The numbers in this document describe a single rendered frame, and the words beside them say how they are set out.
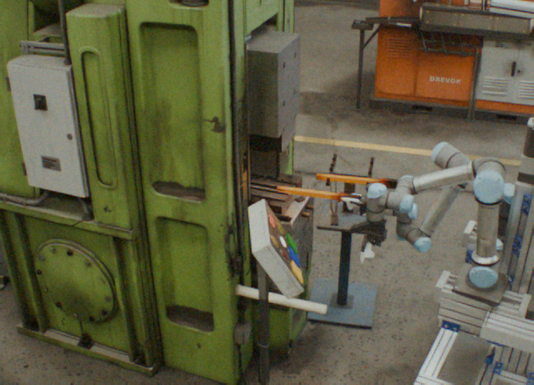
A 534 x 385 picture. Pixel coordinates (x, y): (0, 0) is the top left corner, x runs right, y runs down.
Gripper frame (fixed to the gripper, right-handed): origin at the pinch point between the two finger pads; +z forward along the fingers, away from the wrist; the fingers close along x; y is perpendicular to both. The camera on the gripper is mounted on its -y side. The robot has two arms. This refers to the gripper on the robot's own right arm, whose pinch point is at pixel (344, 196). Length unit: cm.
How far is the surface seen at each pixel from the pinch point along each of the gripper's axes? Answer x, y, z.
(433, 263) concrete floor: 101, 106, -38
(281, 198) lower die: -6.6, 2.6, 29.7
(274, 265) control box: -72, -10, 9
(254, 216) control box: -53, -17, 24
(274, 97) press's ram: -16, -55, 28
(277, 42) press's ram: -2, -75, 31
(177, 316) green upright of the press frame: -41, 64, 77
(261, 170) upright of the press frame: 23, 7, 52
